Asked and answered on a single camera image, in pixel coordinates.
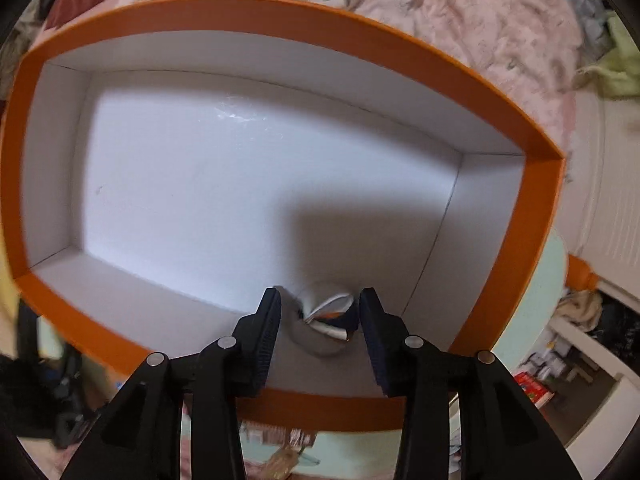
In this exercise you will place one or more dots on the beige cloth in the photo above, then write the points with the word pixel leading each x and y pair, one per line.
pixel 580 310

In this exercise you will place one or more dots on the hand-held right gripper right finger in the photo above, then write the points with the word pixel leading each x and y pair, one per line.
pixel 372 345

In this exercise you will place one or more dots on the orange cardboard box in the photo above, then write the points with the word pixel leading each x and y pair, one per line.
pixel 200 185

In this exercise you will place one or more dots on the orange bottle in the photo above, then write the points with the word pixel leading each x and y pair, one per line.
pixel 580 272

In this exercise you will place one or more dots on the light green garment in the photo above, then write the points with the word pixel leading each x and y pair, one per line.
pixel 620 60

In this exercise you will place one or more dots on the pink floral duvet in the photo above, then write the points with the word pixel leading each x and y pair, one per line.
pixel 450 20

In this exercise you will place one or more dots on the small white orange packet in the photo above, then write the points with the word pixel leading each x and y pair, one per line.
pixel 330 310

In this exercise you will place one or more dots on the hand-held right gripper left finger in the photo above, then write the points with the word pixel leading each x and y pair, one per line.
pixel 267 340

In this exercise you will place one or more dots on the small red box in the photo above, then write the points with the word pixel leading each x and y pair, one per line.
pixel 532 387

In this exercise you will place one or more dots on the white louvered panel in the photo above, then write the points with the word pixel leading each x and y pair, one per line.
pixel 615 185

